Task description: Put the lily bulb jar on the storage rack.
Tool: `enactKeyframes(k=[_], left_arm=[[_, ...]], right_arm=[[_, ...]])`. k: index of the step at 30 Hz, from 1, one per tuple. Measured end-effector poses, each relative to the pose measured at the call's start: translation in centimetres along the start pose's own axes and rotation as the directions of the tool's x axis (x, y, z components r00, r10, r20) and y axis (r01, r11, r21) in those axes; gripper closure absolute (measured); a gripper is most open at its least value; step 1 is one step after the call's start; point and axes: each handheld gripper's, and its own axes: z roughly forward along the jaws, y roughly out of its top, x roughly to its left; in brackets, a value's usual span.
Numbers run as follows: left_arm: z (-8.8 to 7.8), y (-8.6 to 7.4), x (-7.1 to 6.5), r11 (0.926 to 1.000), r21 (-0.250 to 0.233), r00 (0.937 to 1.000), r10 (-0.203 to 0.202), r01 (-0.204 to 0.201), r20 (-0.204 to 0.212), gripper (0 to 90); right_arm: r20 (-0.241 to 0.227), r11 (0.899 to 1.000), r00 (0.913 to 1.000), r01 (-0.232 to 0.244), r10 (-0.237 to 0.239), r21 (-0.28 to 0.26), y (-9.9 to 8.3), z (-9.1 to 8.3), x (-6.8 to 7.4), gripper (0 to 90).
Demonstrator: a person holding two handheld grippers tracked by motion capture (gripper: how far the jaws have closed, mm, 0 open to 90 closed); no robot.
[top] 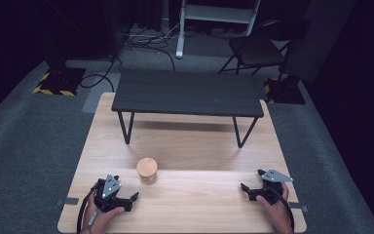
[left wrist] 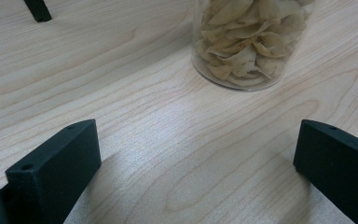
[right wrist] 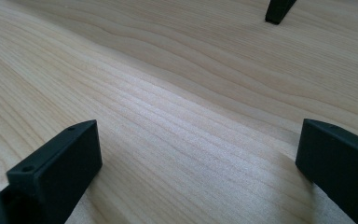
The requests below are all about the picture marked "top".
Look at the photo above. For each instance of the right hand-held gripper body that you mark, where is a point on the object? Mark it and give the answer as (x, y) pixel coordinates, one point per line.
(274, 177)

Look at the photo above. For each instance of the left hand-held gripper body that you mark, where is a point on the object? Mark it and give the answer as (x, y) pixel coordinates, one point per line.
(111, 187)

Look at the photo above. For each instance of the small wooden cylinder jar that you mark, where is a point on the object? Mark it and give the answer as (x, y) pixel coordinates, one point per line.
(147, 169)

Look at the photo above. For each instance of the person's left hand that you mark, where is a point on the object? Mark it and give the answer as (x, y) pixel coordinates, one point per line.
(102, 222)

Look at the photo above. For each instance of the person's right hand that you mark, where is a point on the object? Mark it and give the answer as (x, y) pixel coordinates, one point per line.
(277, 216)

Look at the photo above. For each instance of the grey tape strip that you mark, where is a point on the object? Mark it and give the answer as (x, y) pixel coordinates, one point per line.
(68, 201)
(298, 206)

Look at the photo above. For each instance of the grey floor mat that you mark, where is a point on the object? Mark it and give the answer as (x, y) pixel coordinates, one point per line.
(94, 97)

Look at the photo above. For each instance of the black stand base striped tape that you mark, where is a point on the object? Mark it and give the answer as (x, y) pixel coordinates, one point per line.
(61, 81)
(284, 91)

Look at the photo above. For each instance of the black low shelf with legs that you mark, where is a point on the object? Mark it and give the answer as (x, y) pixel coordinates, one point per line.
(188, 94)

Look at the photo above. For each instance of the black folding chair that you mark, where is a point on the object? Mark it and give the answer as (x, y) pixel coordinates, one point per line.
(256, 50)

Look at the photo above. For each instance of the grey curtain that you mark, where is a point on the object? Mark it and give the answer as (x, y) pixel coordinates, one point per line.
(318, 42)

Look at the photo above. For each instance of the white metal stand frame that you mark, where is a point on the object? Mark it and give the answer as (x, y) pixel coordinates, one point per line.
(217, 14)

